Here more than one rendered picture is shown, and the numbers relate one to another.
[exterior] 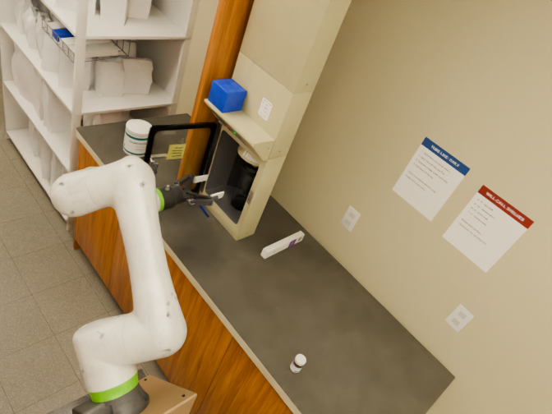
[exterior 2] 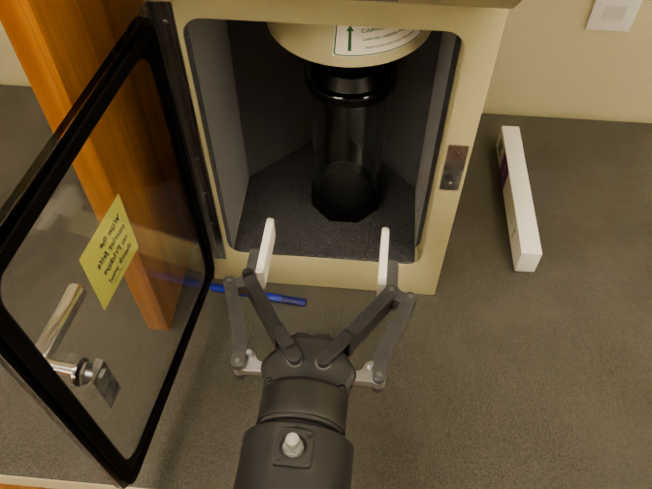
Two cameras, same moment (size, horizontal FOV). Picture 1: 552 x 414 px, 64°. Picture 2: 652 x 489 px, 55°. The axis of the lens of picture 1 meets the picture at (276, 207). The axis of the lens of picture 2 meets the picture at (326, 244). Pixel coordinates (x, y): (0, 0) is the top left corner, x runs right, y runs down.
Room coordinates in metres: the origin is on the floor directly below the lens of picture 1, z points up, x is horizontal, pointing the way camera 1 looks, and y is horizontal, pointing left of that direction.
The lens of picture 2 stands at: (1.14, 0.46, 1.70)
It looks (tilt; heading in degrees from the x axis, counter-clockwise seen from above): 53 degrees down; 333
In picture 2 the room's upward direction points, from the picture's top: straight up
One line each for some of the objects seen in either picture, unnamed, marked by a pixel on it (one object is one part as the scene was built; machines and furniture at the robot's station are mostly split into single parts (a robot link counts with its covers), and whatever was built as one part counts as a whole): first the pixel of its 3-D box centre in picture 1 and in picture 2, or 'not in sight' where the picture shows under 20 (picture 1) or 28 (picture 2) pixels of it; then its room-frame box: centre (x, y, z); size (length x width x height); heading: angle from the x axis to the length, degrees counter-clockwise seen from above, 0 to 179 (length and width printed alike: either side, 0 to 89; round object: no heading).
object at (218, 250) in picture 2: (209, 159); (192, 162); (1.65, 0.37, 1.19); 0.03 x 0.02 x 0.39; 57
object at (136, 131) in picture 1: (137, 138); not in sight; (1.82, 0.79, 1.02); 0.13 x 0.13 x 0.15
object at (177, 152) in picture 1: (176, 162); (133, 277); (1.53, 0.47, 1.19); 0.30 x 0.01 x 0.40; 140
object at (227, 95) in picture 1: (227, 95); not in sight; (1.58, 0.35, 1.56); 0.10 x 0.10 x 0.09; 57
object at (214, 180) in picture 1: (250, 172); (332, 92); (1.68, 0.17, 1.19); 0.26 x 0.24 x 0.35; 57
